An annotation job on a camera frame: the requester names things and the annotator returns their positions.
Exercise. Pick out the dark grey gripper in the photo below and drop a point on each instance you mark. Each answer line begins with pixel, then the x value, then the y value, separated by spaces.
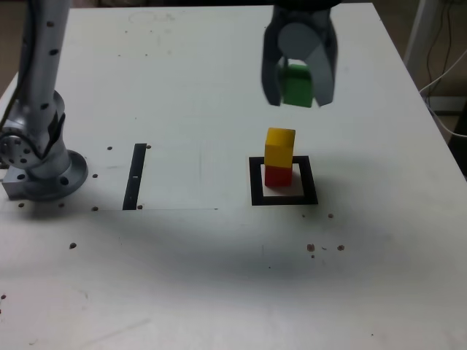
pixel 303 16

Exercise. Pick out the green cube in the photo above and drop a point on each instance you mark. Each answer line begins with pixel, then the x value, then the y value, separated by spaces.
pixel 297 87

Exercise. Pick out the yellow cube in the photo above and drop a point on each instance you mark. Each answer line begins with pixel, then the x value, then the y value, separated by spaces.
pixel 278 149

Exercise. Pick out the red cube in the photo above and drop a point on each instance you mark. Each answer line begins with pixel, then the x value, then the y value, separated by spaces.
pixel 277 176

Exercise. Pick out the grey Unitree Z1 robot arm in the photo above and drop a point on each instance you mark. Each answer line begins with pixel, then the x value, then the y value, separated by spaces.
pixel 44 73

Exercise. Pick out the black tape square outline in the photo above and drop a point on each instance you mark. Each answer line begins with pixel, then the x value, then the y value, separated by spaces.
pixel 255 189

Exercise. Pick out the white furniture leg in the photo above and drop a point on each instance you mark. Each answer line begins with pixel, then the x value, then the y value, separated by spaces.
pixel 416 36

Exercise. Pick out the white furniture base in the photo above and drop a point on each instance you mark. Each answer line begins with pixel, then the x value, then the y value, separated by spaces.
pixel 448 104

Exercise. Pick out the black tape strip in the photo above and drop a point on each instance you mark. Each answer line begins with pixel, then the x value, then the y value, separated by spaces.
pixel 133 178

